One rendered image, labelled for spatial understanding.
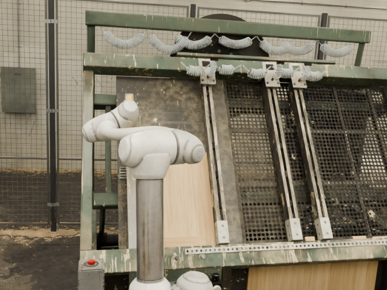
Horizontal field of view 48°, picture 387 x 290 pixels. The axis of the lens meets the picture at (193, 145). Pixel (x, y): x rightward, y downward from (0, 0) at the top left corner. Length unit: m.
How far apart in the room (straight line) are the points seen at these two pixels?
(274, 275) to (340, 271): 0.46
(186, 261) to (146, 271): 0.80
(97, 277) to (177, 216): 0.60
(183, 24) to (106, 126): 1.42
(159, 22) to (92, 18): 0.46
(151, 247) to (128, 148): 0.37
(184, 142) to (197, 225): 0.97
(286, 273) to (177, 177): 0.94
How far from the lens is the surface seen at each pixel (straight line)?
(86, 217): 2.44
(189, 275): 1.78
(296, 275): 2.98
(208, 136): 2.66
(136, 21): 3.22
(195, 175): 2.61
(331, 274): 3.09
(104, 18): 3.21
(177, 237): 2.48
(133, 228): 2.44
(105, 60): 2.80
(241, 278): 2.87
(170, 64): 2.84
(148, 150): 1.55
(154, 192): 1.59
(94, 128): 2.08
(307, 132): 2.93
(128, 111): 2.09
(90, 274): 2.17
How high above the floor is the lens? 1.90
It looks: 11 degrees down
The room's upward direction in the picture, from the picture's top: 3 degrees clockwise
